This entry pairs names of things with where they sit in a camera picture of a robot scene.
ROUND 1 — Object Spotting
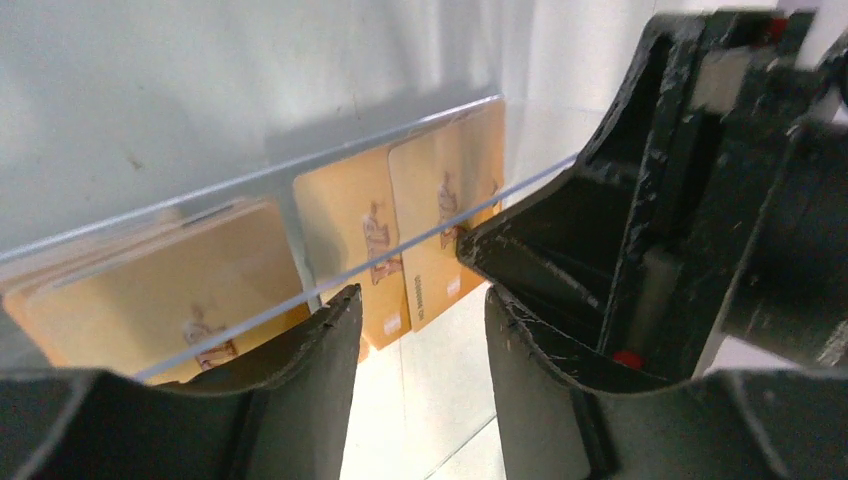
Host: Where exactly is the orange credit card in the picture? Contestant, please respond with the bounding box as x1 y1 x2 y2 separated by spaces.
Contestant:
293 147 411 350
388 100 505 332
1 198 310 383

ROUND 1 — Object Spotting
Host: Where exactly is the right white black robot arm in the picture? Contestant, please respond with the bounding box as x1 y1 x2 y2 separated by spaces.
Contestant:
457 10 847 392

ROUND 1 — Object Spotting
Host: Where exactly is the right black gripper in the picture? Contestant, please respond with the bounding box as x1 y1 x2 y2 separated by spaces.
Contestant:
456 10 819 381

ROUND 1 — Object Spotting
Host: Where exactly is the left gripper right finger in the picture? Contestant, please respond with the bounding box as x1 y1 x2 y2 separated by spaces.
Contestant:
485 286 847 479

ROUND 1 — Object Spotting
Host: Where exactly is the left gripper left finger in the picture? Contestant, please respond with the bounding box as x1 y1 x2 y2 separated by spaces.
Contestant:
1 284 363 479

